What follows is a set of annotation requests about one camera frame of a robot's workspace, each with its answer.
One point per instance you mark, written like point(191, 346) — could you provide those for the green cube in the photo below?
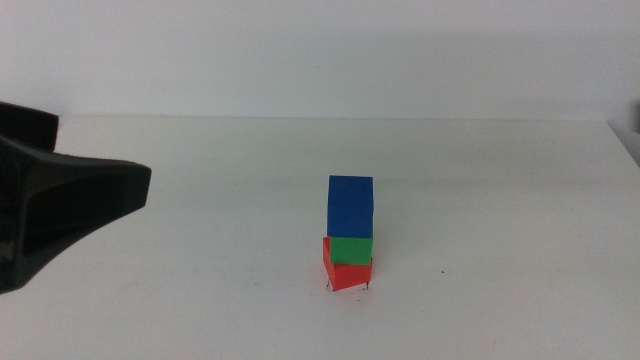
point(352, 251)

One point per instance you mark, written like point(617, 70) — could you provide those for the red cube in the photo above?
point(350, 276)

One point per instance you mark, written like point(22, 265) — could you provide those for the blue cube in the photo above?
point(350, 205)

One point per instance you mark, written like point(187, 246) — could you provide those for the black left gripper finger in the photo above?
point(27, 125)
point(65, 195)

